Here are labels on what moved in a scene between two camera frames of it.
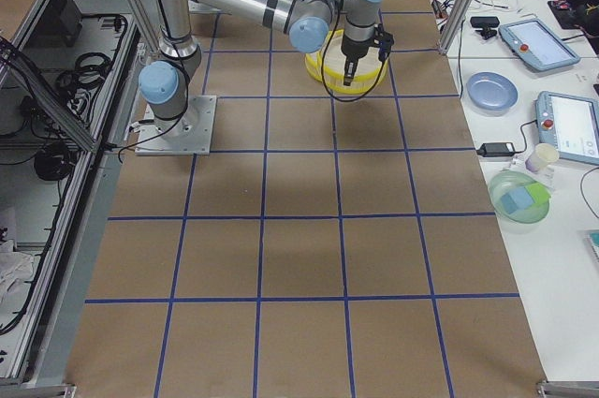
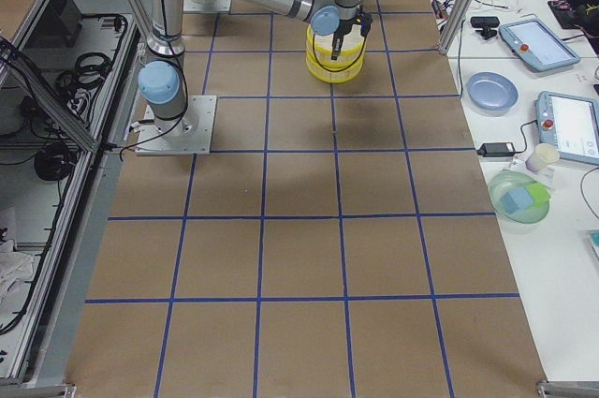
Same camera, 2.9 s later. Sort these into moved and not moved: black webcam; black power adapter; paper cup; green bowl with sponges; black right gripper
Moved: black right gripper
Not moved: paper cup; black webcam; black power adapter; green bowl with sponges
